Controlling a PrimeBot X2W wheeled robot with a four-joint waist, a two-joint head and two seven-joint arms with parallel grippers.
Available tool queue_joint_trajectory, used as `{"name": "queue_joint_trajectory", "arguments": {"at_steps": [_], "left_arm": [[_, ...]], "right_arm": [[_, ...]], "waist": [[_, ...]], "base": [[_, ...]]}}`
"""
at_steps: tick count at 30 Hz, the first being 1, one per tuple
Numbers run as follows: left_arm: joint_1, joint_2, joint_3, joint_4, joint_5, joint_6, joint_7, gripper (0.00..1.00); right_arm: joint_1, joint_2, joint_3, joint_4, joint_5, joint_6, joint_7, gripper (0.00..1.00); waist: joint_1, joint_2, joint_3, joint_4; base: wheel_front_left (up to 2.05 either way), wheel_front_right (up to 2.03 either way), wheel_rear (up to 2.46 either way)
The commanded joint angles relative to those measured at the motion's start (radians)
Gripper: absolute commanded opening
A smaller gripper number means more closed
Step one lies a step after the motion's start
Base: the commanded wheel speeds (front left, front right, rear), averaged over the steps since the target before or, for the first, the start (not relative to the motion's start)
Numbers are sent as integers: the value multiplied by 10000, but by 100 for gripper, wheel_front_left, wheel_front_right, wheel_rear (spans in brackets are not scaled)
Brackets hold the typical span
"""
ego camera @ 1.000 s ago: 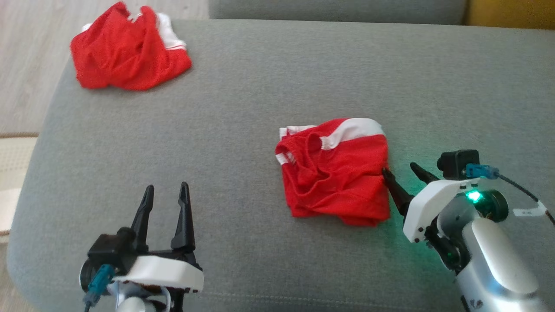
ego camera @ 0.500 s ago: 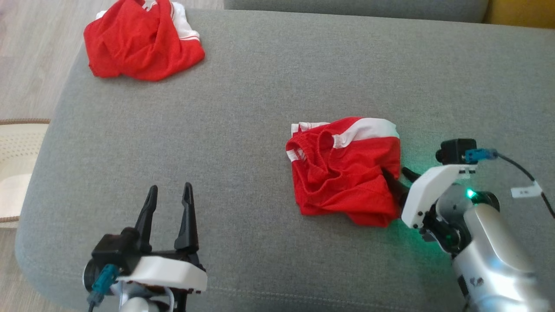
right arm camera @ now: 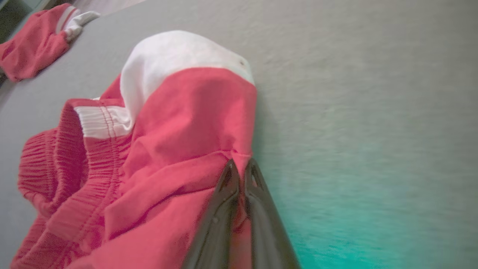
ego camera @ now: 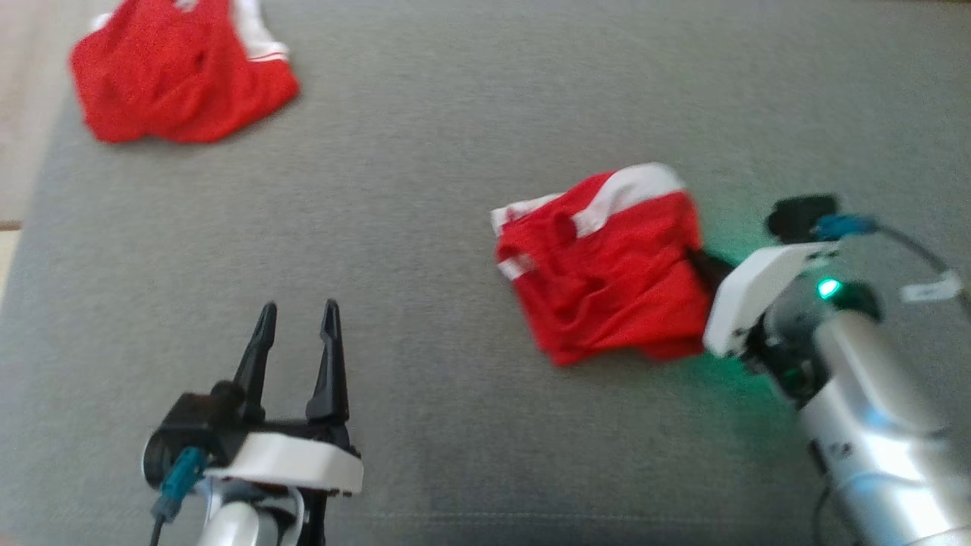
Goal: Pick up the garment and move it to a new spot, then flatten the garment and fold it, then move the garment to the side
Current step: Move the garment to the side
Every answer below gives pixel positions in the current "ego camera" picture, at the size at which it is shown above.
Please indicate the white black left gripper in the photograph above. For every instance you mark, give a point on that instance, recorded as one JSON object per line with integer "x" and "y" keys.
{"x": 296, "y": 459}

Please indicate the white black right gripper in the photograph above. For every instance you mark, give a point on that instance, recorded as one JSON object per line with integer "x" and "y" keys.
{"x": 751, "y": 296}

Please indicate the red shorts white trim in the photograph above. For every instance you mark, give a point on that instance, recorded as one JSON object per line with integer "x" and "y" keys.
{"x": 607, "y": 288}

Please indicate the red basketball jersey white trim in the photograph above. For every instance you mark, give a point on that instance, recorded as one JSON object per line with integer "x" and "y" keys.
{"x": 174, "y": 76}

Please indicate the grey fabric sofa chaise seat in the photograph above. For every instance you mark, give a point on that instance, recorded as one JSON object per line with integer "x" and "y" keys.
{"x": 455, "y": 114}

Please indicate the beige floor rug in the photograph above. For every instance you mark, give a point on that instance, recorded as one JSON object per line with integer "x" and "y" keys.
{"x": 6, "y": 258}

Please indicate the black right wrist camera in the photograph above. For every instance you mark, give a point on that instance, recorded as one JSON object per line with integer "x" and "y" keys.
{"x": 800, "y": 218}

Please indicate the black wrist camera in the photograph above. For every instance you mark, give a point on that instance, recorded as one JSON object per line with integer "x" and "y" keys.
{"x": 190, "y": 425}
{"x": 800, "y": 218}

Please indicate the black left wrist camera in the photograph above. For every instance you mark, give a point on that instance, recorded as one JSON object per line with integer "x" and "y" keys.
{"x": 190, "y": 425}

